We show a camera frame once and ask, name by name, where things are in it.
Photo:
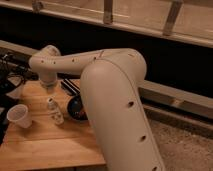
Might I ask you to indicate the wooden shelf frame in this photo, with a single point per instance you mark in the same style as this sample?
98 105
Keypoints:
188 21

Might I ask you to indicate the dark round bowl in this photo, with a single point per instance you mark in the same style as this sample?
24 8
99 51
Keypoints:
75 109

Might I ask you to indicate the beige gripper wrist body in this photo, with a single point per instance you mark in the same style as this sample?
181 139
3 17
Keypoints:
48 80

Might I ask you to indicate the translucent plastic cup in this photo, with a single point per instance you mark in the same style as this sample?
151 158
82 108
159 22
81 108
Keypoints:
19 115

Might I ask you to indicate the black striped flat object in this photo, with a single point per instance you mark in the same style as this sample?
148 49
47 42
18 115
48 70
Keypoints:
69 86

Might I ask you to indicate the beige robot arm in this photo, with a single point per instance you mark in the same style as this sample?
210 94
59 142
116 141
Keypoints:
109 90

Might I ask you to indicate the small clear plastic bottle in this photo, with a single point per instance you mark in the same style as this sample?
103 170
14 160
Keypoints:
55 111

